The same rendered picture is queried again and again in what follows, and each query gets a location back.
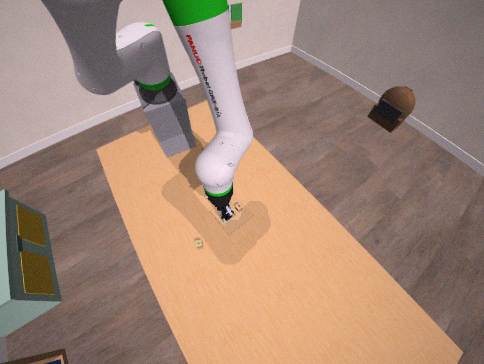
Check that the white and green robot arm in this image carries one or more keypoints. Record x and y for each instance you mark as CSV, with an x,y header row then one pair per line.
x,y
203,26

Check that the tan flat mat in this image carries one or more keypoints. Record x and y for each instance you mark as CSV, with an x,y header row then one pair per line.
x,y
237,220

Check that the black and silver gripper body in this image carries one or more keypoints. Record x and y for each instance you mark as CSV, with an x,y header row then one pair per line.
x,y
224,205

